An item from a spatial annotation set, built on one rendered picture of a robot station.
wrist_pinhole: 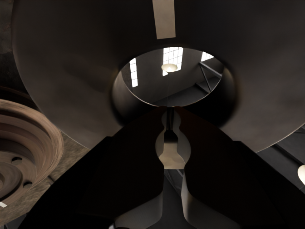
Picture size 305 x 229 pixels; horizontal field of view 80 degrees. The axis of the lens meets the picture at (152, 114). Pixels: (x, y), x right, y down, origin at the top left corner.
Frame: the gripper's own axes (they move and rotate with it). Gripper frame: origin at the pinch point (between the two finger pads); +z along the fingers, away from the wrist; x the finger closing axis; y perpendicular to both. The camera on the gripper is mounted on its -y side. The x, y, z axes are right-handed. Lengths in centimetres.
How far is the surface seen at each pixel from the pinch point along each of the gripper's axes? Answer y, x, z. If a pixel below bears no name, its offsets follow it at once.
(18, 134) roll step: 25, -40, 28
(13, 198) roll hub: 47, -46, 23
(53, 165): 46, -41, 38
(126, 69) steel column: 104, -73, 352
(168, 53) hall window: 185, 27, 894
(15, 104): 17, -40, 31
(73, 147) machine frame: 55, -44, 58
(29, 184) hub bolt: 41, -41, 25
